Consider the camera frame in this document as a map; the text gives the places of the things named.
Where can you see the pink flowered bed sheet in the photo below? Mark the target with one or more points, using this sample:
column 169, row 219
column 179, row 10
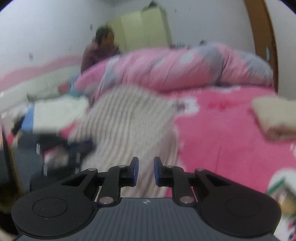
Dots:
column 218, row 131

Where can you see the brown wooden door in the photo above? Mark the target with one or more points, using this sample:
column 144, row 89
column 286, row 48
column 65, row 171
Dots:
column 263, row 35

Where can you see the yellow green wardrobe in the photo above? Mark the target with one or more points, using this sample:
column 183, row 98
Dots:
column 141, row 29

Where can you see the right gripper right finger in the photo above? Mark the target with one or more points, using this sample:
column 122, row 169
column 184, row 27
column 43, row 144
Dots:
column 179, row 181

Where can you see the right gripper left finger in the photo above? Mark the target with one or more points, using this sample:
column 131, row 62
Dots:
column 114, row 179

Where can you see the pink floral duvet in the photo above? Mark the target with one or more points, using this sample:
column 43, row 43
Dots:
column 165, row 69

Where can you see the folded cream cloth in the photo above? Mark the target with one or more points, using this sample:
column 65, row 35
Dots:
column 276, row 117

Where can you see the white fleece blanket pile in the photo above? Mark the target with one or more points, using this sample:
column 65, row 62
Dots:
column 50, row 115

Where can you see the woman in purple coat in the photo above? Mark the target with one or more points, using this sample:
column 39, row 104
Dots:
column 102, row 47

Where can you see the pink white headboard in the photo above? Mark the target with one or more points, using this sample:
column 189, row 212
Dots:
column 32, row 80

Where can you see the cream knit cardigan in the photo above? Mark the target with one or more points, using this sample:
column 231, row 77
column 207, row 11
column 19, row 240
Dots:
column 129, row 122

